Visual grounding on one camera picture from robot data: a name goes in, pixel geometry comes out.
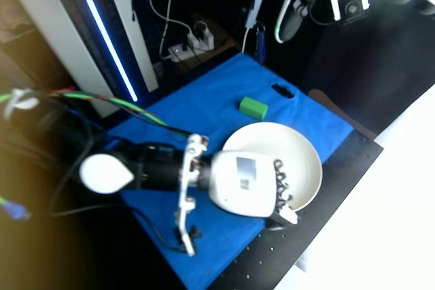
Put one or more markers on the white column blue light strip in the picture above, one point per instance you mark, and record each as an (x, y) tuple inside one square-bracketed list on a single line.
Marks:
[(44, 32)]

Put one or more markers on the green rectangular block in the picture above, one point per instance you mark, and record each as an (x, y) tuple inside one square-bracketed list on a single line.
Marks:
[(253, 108)]

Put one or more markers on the blue fabric cloth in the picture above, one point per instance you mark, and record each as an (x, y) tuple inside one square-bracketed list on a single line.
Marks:
[(204, 100)]

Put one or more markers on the black perforated board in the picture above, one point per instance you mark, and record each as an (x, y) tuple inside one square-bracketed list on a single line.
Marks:
[(306, 246)]

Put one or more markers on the white round plate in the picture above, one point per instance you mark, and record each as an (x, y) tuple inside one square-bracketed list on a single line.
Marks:
[(272, 140)]

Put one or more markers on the white adapter blue connector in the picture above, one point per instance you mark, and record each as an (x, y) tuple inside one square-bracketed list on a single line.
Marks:
[(254, 11)]

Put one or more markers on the white power strip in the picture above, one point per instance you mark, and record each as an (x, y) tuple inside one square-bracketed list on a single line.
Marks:
[(180, 53)]

